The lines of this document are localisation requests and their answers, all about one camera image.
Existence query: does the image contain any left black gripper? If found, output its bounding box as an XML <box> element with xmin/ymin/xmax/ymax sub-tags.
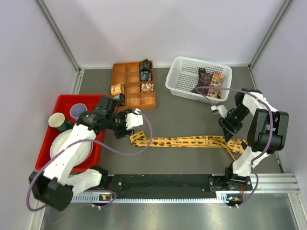
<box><xmin>106</xmin><ymin>109</ymin><xmax>135</xmax><ymax>138</ymax></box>

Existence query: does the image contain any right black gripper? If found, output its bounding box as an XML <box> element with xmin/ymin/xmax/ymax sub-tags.
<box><xmin>218</xmin><ymin>104</ymin><xmax>251</xmax><ymax>142</ymax></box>

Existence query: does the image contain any yellow insect print tie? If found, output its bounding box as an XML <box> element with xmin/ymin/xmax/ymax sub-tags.
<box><xmin>130</xmin><ymin>131</ymin><xmax>248</xmax><ymax>160</ymax></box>

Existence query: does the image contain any orange tan tie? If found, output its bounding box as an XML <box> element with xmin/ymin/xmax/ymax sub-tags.
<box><xmin>110</xmin><ymin>82</ymin><xmax>125</xmax><ymax>96</ymax></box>

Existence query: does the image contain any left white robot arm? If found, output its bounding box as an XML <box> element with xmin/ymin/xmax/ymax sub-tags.
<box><xmin>28</xmin><ymin>96</ymin><xmax>143</xmax><ymax>211</ymax></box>

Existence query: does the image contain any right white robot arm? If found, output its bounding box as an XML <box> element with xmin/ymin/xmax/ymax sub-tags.
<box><xmin>211</xmin><ymin>89</ymin><xmax>289</xmax><ymax>190</ymax></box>

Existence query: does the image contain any rolled dark patterned tie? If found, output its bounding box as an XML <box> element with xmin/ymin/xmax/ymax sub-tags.
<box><xmin>113</xmin><ymin>93</ymin><xmax>126</xmax><ymax>106</ymax></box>

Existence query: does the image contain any wooden compartment tray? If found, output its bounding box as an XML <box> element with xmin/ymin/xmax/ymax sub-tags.
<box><xmin>111</xmin><ymin>62</ymin><xmax>156</xmax><ymax>111</ymax></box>

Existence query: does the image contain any lilac plastic cup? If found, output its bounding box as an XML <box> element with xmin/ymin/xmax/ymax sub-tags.
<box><xmin>69</xmin><ymin>103</ymin><xmax>87</xmax><ymax>120</ymax></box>

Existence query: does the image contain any white plate stack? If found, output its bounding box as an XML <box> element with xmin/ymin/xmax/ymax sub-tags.
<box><xmin>49</xmin><ymin>129</ymin><xmax>93</xmax><ymax>166</ymax></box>

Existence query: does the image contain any rolled blue black tie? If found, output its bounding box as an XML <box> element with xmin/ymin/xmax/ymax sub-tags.
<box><xmin>140</xmin><ymin>69</ymin><xmax>153</xmax><ymax>81</ymax></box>

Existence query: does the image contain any dark green cup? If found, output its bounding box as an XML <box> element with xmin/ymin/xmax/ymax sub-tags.
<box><xmin>59</xmin><ymin>120</ymin><xmax>74</xmax><ymax>132</ymax></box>

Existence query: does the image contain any colourful dotted tie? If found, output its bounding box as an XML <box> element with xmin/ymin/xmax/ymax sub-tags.
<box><xmin>207</xmin><ymin>72</ymin><xmax>224</xmax><ymax>99</ymax></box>

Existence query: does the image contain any dark brown paisley tie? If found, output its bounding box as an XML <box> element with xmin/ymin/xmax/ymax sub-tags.
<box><xmin>191</xmin><ymin>68</ymin><xmax>213</xmax><ymax>95</ymax></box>

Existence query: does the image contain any beige paper cup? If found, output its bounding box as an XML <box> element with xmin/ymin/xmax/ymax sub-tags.
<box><xmin>48</xmin><ymin>113</ymin><xmax>65</xmax><ymax>132</ymax></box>

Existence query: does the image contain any rolled dark tie top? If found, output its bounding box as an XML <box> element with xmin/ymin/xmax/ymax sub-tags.
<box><xmin>139</xmin><ymin>59</ymin><xmax>152</xmax><ymax>71</ymax></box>

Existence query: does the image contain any white plastic basket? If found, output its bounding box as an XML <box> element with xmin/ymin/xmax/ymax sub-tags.
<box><xmin>165</xmin><ymin>57</ymin><xmax>232</xmax><ymax>105</ymax></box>

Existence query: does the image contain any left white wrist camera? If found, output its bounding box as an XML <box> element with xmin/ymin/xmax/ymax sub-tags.
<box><xmin>125</xmin><ymin>108</ymin><xmax>143</xmax><ymax>130</ymax></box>

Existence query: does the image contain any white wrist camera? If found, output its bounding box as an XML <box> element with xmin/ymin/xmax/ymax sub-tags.
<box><xmin>125</xmin><ymin>108</ymin><xmax>143</xmax><ymax>130</ymax></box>
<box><xmin>211</xmin><ymin>105</ymin><xmax>228</xmax><ymax>118</ymax></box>

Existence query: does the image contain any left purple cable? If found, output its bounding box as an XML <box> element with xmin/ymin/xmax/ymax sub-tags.
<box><xmin>25</xmin><ymin>109</ymin><xmax>153</xmax><ymax>212</ymax></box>

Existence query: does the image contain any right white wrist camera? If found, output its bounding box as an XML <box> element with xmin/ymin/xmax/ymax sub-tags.
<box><xmin>211</xmin><ymin>105</ymin><xmax>228</xmax><ymax>118</ymax></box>

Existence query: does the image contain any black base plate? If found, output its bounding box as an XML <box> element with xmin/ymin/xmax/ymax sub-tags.
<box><xmin>97</xmin><ymin>174</ymin><xmax>252</xmax><ymax>191</ymax></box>

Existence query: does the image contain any aluminium frame rail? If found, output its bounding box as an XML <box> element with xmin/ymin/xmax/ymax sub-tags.
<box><xmin>38</xmin><ymin>173</ymin><xmax>300</xmax><ymax>194</ymax></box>

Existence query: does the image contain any grey slotted cable duct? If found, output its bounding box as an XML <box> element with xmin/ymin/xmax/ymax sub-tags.
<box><xmin>71</xmin><ymin>192</ymin><xmax>229</xmax><ymax>204</ymax></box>

